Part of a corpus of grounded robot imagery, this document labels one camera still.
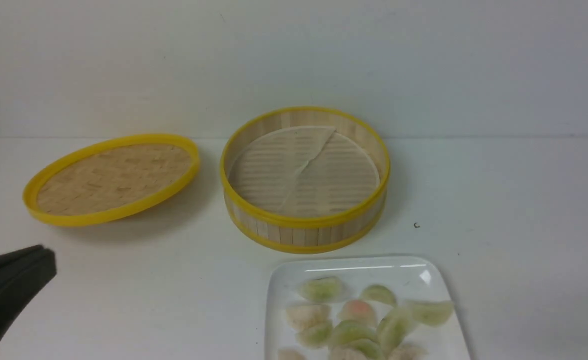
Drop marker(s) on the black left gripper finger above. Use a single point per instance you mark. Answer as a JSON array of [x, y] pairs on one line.
[[23, 274]]

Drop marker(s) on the white square plate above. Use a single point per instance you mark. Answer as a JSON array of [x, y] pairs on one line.
[[409, 278]]

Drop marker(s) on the bamboo steamer lid yellow rim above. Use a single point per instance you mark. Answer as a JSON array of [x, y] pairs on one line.
[[112, 180]]

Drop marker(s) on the white dumpling bottom left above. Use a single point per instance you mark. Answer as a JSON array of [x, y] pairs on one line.
[[289, 354]]

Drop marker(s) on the white dumpling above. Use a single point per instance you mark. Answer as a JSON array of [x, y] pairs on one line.
[[301, 317], [346, 353], [289, 354], [408, 351]]

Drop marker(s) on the green dumpling lower left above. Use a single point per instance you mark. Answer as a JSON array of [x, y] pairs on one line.
[[316, 336]]

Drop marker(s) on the green dumpling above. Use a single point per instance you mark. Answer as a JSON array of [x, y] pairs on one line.
[[379, 293], [429, 313], [316, 336], [394, 327], [348, 331], [323, 290], [368, 348]]

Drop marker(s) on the bamboo steamer basket yellow rim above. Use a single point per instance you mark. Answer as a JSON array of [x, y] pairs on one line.
[[306, 235]]

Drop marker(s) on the green dumpling top left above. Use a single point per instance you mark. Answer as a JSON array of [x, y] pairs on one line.
[[323, 290]]

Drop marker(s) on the white steamer liner cloth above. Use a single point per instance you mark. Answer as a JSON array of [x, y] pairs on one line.
[[304, 172]]

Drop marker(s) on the white dumpling bottom middle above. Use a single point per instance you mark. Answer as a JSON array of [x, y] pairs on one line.
[[346, 353]]

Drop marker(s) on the pink dumpling centre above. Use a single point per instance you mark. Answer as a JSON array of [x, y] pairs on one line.
[[358, 310]]

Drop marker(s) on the green dumpling bottom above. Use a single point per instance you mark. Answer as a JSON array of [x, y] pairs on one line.
[[368, 348]]

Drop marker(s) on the green dumpling top middle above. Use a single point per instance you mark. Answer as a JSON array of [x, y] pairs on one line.
[[379, 293]]

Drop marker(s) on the green dumpling right centre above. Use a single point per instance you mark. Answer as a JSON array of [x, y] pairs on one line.
[[394, 327]]

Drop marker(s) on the white dumpling bottom right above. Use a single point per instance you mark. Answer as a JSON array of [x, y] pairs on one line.
[[408, 351]]

